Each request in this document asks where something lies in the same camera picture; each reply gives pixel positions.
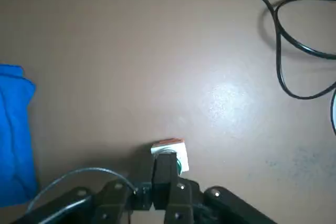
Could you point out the blue folded cloth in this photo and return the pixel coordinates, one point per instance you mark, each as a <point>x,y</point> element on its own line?
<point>13,134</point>

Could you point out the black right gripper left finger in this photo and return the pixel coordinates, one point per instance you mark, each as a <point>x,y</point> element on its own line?
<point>78,205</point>

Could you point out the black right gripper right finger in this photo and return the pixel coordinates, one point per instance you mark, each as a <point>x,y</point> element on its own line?
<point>183,203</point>

